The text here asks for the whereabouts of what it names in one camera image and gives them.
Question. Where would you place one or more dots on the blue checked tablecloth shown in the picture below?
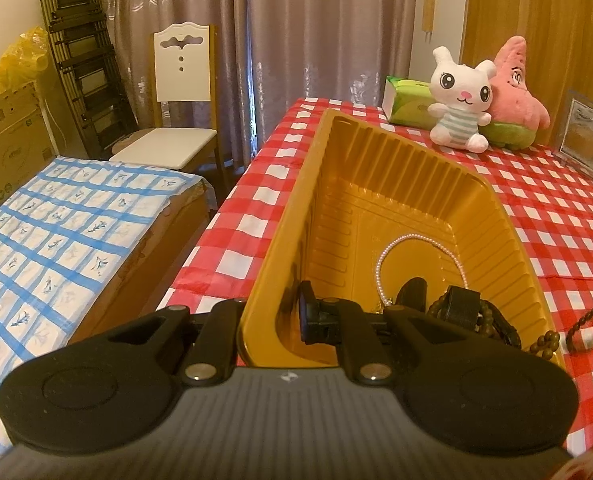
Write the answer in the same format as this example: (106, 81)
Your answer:
(51, 240)

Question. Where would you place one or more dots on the large brown box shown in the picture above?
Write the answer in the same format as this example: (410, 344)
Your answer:
(141, 270)

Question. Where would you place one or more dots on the clear picture frame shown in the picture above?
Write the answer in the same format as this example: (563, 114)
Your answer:
(586, 140)

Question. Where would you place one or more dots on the green tissue pack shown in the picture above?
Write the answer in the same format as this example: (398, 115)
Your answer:
(409, 102)

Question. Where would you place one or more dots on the red checked tablecloth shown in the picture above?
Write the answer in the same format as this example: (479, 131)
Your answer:
(551, 200)

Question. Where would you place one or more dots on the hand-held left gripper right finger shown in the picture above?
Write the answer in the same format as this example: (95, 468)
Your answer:
(306, 310)

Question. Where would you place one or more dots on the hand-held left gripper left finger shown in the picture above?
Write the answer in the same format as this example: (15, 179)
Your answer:
(226, 320)

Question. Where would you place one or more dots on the wooden door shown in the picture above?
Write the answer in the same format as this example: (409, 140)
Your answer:
(551, 10)

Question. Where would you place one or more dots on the cardboard box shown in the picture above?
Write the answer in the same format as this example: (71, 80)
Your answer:
(6, 135)

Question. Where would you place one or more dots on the yellow plastic bag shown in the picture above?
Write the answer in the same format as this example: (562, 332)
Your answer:
(19, 60)

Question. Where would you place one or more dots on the grey patterned curtain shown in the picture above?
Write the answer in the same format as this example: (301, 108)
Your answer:
(301, 35)

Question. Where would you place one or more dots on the pink starfish plush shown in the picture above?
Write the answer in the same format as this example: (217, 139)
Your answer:
(519, 100)

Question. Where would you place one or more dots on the folded black ladder rack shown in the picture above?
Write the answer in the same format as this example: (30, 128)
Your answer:
(89, 80)

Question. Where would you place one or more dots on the white wooden chair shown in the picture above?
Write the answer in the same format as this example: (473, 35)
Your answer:
(181, 65)

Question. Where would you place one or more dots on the gold plastic tray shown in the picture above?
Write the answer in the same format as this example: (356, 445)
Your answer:
(376, 210)

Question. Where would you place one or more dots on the white bunny plush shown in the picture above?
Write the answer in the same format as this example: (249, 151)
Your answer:
(459, 90)

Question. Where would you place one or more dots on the wooden wall hanger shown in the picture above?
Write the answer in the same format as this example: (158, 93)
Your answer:
(429, 0)

